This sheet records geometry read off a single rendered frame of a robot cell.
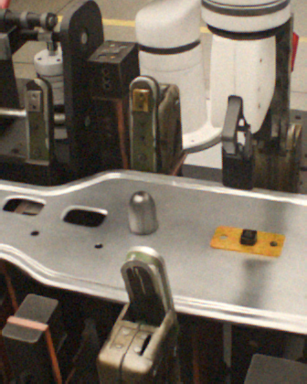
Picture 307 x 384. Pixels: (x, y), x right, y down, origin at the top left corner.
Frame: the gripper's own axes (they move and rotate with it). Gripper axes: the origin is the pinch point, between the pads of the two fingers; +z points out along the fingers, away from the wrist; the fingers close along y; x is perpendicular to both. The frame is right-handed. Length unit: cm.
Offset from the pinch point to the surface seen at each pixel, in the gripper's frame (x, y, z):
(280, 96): 0.7, -14.5, 0.7
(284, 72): 1.3, -14.1, -2.9
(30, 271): -22.5, 10.9, 12.3
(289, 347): 4.3, -11.6, 41.9
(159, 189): -13.1, -7.2, 11.9
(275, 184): 0.6, -13.0, 12.8
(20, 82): -79, -82, 42
